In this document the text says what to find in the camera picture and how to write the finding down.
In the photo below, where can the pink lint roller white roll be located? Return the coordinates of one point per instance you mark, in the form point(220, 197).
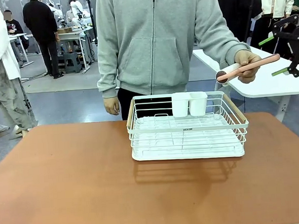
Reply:
point(253, 65)

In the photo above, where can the person's left forearm grey sleeve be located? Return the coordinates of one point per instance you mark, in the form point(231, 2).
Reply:
point(218, 41)

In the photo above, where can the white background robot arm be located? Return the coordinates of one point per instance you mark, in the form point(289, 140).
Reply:
point(78, 9)

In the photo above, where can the person's right forearm grey sleeve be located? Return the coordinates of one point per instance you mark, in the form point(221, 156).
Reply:
point(107, 66)

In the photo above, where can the person's left hand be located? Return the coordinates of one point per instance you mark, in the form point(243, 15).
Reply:
point(245, 58)

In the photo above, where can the person's right hand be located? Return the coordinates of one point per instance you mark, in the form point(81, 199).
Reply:
point(111, 106)

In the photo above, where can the white side table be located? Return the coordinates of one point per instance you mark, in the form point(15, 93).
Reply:
point(264, 84)

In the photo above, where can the bystander cream jacket black trousers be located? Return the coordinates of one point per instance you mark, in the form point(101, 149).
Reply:
point(272, 5)

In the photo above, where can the bystander black coat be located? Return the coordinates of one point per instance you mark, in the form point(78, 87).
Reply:
point(237, 7)

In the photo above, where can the white plastic cutlery holder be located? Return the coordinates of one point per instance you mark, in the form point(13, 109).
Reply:
point(189, 104)

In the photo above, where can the grey zip hoodie torso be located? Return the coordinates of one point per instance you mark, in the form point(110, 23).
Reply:
point(150, 41)

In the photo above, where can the person's black trousers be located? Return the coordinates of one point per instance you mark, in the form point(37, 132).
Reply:
point(128, 103)

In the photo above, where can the black tripod pole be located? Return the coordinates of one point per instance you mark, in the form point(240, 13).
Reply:
point(91, 19)

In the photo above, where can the white workbench desk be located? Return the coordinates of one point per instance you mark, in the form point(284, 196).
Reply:
point(75, 36)

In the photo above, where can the grey plastic step stool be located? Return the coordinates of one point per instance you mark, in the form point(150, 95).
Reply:
point(72, 63)

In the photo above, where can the brown cardboard box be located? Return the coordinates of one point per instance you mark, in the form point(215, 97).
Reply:
point(64, 30)

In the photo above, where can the bystander all in black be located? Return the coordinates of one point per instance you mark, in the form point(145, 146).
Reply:
point(43, 24)

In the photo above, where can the small white desk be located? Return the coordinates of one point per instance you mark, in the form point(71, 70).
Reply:
point(20, 36)

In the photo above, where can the seated bystander dark top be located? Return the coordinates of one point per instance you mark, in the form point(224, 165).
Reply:
point(13, 27)

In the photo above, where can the bystander white jacket camouflage trousers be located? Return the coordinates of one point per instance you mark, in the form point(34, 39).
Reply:
point(1, 62)

